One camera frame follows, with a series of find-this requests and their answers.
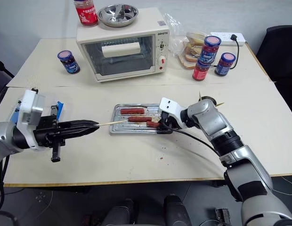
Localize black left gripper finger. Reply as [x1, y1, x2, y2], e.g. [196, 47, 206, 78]
[58, 125, 100, 140]
[58, 119, 100, 129]

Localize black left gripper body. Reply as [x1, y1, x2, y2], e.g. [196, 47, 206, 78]
[33, 105, 67, 163]

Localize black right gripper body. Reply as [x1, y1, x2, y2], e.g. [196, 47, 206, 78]
[159, 111, 182, 131]

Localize metal baking tray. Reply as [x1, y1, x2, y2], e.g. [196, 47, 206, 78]
[109, 103, 173, 136]

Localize dark skewer cup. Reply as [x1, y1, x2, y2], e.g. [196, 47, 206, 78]
[201, 95, 219, 105]

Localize small red label jar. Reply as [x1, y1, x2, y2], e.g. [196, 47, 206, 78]
[192, 59, 211, 81]

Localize blue label jar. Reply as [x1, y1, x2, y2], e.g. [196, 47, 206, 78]
[198, 35, 222, 65]
[57, 50, 81, 75]
[214, 52, 237, 77]

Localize sliced bread loaf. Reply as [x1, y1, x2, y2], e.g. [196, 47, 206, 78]
[178, 32, 208, 70]

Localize cream toaster oven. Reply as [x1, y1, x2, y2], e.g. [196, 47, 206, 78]
[76, 7, 170, 83]

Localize clear plastic bag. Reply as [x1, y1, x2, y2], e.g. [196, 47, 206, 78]
[163, 12, 209, 70]

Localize dark rounded shape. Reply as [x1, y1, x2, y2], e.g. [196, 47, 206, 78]
[105, 198, 138, 226]

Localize white power strip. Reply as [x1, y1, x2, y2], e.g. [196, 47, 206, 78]
[210, 31, 246, 47]

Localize large red label jar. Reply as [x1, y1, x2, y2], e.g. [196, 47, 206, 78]
[73, 0, 99, 27]

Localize stainless steel bowl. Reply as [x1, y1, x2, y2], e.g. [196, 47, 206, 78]
[97, 4, 139, 28]

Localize black office chair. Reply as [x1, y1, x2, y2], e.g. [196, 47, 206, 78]
[255, 24, 292, 83]

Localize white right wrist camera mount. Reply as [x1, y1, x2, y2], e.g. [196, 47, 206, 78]
[157, 97, 188, 129]

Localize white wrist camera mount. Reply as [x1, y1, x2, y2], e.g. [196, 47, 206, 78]
[15, 89, 47, 151]
[157, 97, 188, 129]

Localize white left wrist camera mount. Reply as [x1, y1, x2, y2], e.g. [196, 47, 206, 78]
[15, 89, 47, 151]

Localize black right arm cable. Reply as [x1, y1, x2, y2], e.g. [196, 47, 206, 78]
[162, 122, 222, 156]

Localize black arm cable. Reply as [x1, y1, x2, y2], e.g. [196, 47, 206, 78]
[0, 154, 10, 226]
[162, 122, 222, 156]

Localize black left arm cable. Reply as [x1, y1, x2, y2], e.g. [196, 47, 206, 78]
[0, 154, 10, 226]

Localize small metal floor bracket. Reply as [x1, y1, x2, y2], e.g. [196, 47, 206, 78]
[215, 207, 232, 222]

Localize black plug with cord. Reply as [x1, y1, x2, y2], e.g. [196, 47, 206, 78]
[229, 34, 241, 70]

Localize white floor wire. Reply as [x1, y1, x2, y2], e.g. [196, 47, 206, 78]
[277, 176, 292, 196]

